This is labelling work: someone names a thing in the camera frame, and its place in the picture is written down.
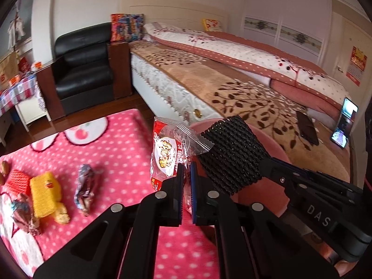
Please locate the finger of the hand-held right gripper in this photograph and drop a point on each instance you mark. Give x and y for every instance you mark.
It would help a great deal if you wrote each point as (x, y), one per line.
(305, 175)
(276, 175)

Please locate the red gift bag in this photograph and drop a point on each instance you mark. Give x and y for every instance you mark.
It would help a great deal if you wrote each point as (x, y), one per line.
(23, 64)

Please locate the pink plastic bucket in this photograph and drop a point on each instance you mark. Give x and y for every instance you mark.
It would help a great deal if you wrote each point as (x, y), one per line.
(261, 199)

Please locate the black leather armchair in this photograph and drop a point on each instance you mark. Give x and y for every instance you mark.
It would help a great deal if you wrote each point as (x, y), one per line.
(84, 75)

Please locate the yellow bread piece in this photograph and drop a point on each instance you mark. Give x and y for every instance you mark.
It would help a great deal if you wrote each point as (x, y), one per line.
(61, 216)

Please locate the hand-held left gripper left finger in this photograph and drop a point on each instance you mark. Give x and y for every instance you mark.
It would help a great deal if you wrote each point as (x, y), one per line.
(180, 189)

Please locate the checkered tablecloth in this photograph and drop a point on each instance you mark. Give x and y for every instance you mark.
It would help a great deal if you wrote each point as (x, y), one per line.
(17, 90)

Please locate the yellow foam fruit net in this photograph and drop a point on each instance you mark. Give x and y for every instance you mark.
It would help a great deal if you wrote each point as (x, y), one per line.
(45, 194)

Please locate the black smartphone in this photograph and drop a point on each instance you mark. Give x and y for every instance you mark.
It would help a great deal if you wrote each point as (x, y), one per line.
(308, 128)

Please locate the crumpled colourful candy wrapper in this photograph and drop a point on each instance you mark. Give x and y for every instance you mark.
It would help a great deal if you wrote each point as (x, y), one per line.
(24, 212)

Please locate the yellow floral pillow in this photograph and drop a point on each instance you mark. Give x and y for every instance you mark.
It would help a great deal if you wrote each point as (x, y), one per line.
(212, 24)

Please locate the red wall calendar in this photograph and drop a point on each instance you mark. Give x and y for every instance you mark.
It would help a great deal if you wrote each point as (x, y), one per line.
(356, 64)

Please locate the bed with floral blanket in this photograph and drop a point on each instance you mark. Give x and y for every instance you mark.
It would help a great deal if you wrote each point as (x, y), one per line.
(232, 93)

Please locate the black foam fruit net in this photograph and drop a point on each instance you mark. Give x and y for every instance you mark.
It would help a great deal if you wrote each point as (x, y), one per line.
(232, 157)

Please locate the white hanging garment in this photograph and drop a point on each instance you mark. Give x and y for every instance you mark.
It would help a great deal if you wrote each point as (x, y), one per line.
(16, 29)

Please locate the white quilted mattress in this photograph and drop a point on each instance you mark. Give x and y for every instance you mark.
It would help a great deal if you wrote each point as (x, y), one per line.
(162, 84)

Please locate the red foam fruit net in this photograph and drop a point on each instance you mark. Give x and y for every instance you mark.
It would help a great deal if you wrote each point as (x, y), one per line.
(19, 180)

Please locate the smartphone with lit screen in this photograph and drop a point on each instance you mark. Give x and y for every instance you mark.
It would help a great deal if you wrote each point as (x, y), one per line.
(341, 135)

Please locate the cream bed headboard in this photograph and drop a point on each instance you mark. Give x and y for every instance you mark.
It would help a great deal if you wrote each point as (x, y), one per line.
(174, 11)

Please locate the white wardrobe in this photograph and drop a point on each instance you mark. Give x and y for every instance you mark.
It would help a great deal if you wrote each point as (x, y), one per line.
(290, 5)

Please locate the white table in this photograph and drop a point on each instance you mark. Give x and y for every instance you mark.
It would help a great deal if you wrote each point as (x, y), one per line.
(29, 113)

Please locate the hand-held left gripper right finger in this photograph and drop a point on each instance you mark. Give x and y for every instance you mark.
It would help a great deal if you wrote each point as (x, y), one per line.
(194, 191)

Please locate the brown wooden side cabinet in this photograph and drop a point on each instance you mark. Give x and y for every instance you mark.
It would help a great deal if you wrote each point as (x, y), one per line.
(48, 87)
(120, 69)

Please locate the colourful printed cushion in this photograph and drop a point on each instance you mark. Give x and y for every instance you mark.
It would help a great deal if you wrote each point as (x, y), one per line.
(126, 27)

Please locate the brown paper bag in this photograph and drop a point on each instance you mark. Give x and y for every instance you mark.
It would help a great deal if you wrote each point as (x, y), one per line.
(8, 66)

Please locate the crumpled silver foil wrapper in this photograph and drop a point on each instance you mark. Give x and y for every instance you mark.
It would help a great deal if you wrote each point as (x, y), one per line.
(84, 189)

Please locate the clear red yellow snack bag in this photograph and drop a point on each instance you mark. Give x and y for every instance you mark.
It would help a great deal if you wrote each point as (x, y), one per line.
(165, 157)

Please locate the small orange box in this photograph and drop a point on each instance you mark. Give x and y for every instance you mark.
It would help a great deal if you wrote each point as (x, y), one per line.
(14, 79)

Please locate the pink polka dot blanket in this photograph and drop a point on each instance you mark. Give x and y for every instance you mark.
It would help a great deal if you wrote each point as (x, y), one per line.
(116, 157)

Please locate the cream door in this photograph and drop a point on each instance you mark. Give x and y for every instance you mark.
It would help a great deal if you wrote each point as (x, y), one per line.
(340, 35)

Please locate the orange white tissue box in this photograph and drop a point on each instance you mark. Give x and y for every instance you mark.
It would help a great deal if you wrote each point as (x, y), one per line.
(36, 65)

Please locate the brown walnut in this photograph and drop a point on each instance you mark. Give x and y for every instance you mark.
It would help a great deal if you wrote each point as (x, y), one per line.
(4, 167)

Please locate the white pink dotted quilt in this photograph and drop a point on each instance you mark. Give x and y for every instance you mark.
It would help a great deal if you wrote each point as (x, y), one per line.
(232, 52)

